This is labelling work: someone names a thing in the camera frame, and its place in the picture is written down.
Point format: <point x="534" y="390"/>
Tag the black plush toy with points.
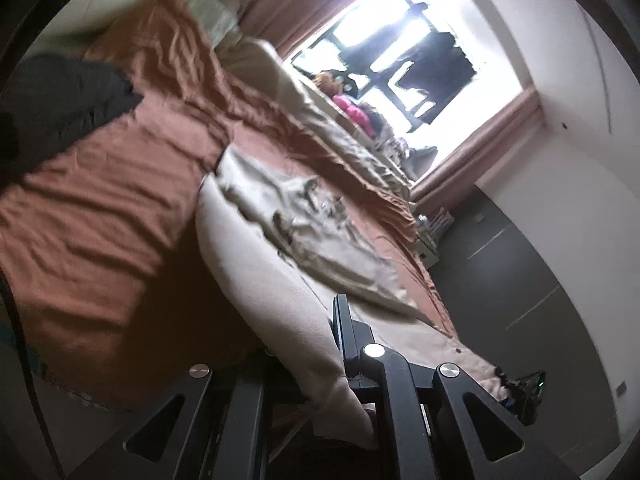
<point x="351" y="85"/>

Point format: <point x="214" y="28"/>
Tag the dark hanging garment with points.
<point x="445" y="80"/>
<point x="435" y="50"/>

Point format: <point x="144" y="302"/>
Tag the pink curtain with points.
<point x="480" y="145"/>
<point x="300" y="5"/>

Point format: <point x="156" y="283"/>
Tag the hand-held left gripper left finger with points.
<point x="247" y="410"/>

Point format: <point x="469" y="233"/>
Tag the bed with brown sheet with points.
<point x="100" y="220"/>

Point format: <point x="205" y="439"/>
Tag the window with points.
<point x="380" y="5"/>

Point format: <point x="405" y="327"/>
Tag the pile of light clothes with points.
<point x="395" y="147"/>

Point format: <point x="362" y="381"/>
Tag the white nightstand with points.
<point x="432" y="250"/>

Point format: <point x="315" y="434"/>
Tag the orange plush toy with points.
<point x="326" y="82"/>

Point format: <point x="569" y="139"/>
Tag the black clothes pile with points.
<point x="55" y="105"/>

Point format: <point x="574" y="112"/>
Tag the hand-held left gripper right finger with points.
<point x="341" y="330"/>

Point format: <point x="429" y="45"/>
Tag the white pillow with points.
<point x="210" y="15"/>

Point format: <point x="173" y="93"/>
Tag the beige and brown duvet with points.
<point x="280" y="85"/>

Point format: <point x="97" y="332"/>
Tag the pink cushion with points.
<point x="355" y="110"/>

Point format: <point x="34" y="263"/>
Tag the cream padded headboard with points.
<point x="75" y="30"/>

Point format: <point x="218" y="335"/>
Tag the long dark hanging coat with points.
<point x="419" y="9"/>

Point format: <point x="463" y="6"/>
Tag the grey cushion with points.
<point x="425" y="157"/>

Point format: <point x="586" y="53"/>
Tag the reed diffuser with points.
<point x="442" y="220"/>

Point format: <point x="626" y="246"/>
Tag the beige zip jacket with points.
<point x="280" y="280"/>

